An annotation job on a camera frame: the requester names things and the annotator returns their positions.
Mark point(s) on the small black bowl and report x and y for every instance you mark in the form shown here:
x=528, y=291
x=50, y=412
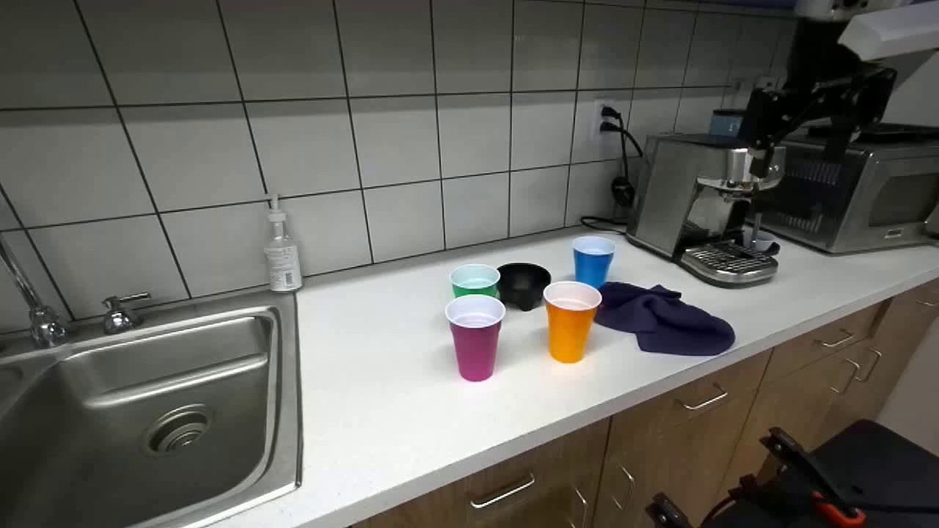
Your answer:
x=522, y=285

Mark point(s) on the clear soap pump bottle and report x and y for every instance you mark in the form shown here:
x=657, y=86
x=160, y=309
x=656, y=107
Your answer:
x=283, y=256

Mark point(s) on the sink drain strainer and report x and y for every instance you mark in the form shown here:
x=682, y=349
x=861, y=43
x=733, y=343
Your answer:
x=180, y=429

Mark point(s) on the stainless steel sink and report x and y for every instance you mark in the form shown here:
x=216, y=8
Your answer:
x=119, y=412

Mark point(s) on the orange plastic cup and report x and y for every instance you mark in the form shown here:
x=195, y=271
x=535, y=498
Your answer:
x=571, y=337

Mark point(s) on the blue water tank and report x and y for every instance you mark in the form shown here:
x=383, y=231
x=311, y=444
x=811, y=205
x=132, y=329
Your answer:
x=725, y=123

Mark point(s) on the blue plastic cup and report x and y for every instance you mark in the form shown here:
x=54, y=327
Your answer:
x=593, y=265

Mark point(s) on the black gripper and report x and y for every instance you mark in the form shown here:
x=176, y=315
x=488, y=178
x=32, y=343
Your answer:
x=823, y=89

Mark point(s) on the stainless toaster oven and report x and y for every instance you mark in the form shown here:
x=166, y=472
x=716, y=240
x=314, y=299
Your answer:
x=861, y=195

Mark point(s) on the wooden cabinet front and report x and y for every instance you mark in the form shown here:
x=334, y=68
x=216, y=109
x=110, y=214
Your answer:
x=904, y=343
x=528, y=481
x=675, y=441
x=811, y=393

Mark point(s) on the chrome faucet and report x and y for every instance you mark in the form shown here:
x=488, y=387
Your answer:
x=41, y=318

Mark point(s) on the green plastic cup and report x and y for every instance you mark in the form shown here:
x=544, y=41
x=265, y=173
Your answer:
x=474, y=281

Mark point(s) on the dark navy cloth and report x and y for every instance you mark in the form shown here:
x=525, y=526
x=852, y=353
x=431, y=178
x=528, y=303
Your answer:
x=670, y=321

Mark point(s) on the stainless espresso machine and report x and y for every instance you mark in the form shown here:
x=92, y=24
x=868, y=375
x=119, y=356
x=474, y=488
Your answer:
x=675, y=195

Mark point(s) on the black orange clamp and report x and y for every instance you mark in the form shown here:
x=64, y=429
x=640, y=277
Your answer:
x=797, y=464

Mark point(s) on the magenta plastic cup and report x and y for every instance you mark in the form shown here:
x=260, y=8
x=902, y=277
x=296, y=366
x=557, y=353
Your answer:
x=477, y=353

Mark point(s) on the black cart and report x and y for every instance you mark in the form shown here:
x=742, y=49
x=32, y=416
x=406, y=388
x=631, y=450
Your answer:
x=880, y=481

